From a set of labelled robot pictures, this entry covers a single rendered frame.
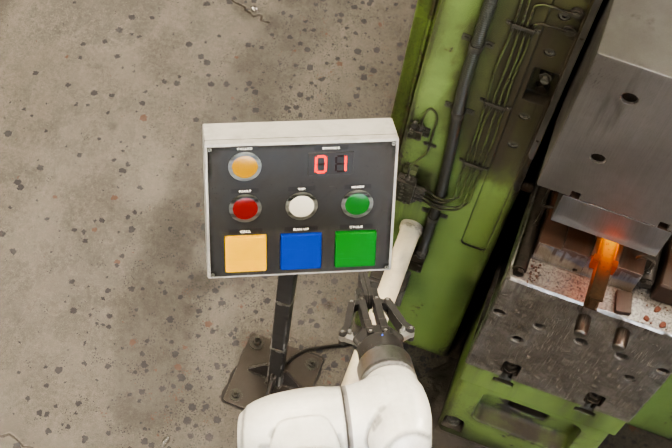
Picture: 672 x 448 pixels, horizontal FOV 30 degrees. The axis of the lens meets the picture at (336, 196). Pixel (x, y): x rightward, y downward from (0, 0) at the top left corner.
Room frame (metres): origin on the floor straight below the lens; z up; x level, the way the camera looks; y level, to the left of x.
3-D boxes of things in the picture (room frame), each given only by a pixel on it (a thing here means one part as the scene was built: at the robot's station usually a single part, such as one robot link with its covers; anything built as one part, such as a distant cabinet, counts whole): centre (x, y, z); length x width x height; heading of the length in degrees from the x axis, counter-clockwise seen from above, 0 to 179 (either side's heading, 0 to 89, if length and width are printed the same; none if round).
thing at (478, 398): (1.33, -0.58, 0.23); 0.55 x 0.37 x 0.47; 169
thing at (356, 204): (1.10, -0.04, 1.09); 0.05 x 0.03 x 0.04; 79
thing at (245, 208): (1.05, 0.15, 1.09); 0.05 x 0.03 x 0.04; 79
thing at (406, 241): (1.10, -0.13, 0.62); 0.44 x 0.05 x 0.05; 169
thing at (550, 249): (1.33, -0.53, 0.96); 0.42 x 0.20 x 0.09; 169
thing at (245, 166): (1.09, 0.16, 1.16); 0.05 x 0.03 x 0.04; 79
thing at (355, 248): (1.05, -0.05, 1.01); 0.07 x 0.05 x 0.07; 104
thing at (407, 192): (1.32, -0.15, 0.80); 0.06 x 0.03 x 0.14; 79
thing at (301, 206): (1.07, 0.06, 1.09); 0.05 x 0.03 x 0.04; 79
